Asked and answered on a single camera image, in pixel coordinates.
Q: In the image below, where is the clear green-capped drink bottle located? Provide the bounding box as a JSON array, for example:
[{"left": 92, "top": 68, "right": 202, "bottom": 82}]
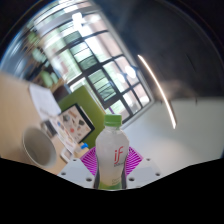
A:
[{"left": 94, "top": 113, "right": 130, "bottom": 190}]

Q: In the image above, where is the white paper cup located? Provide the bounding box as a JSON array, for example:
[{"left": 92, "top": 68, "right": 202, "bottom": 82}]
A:
[{"left": 22, "top": 126, "right": 58, "bottom": 169}]

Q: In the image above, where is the large black-framed window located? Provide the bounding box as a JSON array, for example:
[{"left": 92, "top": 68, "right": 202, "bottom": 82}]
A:
[{"left": 19, "top": 0, "right": 154, "bottom": 124}]

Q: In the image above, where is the small dark wallet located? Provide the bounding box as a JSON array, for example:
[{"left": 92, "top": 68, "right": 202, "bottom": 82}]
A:
[{"left": 40, "top": 119, "right": 58, "bottom": 138}]

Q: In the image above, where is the long linear ceiling light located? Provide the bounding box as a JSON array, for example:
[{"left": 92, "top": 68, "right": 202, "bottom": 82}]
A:
[{"left": 137, "top": 54, "right": 178, "bottom": 130}]

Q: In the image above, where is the white paper sheet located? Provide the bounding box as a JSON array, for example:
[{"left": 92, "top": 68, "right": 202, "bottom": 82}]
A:
[{"left": 28, "top": 83, "right": 62, "bottom": 121}]

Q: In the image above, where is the green upholstered bench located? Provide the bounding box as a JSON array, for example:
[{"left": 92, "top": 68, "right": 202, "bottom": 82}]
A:
[{"left": 58, "top": 85, "right": 108, "bottom": 149}]

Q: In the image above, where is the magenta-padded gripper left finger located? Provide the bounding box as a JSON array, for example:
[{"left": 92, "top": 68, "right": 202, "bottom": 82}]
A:
[{"left": 57, "top": 147, "right": 99, "bottom": 189}]

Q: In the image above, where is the small blue-capped bottle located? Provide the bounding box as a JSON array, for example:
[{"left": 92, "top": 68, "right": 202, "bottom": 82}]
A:
[{"left": 79, "top": 142, "right": 90, "bottom": 152}]

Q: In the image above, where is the colourful printed sheet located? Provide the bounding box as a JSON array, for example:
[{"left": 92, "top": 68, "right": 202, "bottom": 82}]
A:
[{"left": 49, "top": 114, "right": 80, "bottom": 154}]

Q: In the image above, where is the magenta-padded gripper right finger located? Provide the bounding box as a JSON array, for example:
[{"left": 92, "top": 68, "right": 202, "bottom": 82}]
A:
[{"left": 125, "top": 145, "right": 163, "bottom": 188}]

